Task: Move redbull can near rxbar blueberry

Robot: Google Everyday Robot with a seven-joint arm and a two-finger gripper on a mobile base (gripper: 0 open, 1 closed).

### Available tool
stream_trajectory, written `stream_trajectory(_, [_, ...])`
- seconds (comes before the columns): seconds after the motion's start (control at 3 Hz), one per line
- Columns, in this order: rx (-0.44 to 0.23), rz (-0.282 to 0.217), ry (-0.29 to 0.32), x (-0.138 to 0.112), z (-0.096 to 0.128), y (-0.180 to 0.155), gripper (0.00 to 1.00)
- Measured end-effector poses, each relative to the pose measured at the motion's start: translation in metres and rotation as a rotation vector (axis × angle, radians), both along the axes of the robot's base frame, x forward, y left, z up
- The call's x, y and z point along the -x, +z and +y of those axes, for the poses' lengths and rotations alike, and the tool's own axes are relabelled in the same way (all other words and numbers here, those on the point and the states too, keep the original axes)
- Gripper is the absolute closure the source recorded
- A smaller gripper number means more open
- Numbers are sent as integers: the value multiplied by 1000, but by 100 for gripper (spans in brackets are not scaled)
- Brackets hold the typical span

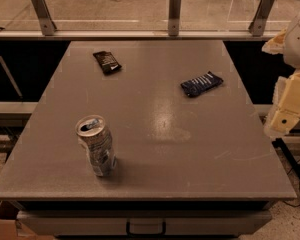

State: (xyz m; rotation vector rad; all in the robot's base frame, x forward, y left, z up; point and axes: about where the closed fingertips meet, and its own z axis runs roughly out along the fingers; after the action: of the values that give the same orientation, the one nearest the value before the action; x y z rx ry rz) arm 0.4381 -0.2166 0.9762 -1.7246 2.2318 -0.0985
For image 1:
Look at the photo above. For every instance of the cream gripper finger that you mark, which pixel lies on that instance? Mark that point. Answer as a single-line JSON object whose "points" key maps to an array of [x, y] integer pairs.
{"points": [[284, 113], [276, 44]]}

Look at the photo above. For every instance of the black snack bar wrapper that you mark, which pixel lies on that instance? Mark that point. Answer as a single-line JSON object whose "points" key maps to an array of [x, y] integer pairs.
{"points": [[107, 62]]}

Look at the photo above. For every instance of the grey drawer with handle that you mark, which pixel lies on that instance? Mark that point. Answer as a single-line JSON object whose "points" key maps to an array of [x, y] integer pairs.
{"points": [[144, 223]]}

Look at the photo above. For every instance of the silver redbull can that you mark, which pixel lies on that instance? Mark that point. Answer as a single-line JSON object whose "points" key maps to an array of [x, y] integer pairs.
{"points": [[95, 136]]}

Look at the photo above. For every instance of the right metal rail bracket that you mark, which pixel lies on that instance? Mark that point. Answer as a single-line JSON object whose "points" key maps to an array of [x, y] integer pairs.
{"points": [[258, 24]]}

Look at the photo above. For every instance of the black stand leg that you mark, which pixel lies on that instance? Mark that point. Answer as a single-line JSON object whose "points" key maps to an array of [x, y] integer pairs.
{"points": [[295, 164]]}

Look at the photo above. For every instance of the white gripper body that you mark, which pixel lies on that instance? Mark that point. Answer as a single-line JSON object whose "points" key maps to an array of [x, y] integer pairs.
{"points": [[299, 43]]}

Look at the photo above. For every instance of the cardboard box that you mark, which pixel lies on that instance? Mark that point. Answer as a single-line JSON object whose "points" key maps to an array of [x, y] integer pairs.
{"points": [[12, 229]]}

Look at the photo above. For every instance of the left metal rail bracket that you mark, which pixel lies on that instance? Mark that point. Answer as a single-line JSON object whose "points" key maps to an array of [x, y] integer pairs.
{"points": [[46, 23]]}

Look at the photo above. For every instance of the metal horizontal rail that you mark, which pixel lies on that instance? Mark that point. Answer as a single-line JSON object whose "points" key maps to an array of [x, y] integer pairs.
{"points": [[134, 35]]}

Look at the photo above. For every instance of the middle metal rail bracket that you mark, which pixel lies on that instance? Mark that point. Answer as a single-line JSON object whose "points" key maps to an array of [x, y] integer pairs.
{"points": [[174, 17]]}

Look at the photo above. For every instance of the metal rail bracket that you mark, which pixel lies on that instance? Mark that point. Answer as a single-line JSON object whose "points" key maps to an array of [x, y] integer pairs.
{"points": [[258, 24], [174, 17], [46, 23]]}

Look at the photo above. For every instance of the blue rxbar blueberry bar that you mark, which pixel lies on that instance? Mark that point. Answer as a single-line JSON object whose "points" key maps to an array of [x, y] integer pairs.
{"points": [[202, 84]]}

